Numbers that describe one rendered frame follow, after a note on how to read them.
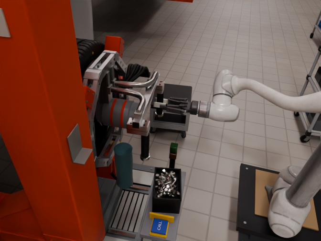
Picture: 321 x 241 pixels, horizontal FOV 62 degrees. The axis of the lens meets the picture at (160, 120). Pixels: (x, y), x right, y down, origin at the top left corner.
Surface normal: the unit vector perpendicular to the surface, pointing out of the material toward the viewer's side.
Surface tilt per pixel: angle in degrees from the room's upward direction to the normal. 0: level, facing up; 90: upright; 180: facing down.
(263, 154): 0
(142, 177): 0
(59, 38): 90
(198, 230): 0
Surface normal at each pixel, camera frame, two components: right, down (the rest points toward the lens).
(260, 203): 0.02, -0.76
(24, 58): -0.18, 0.59
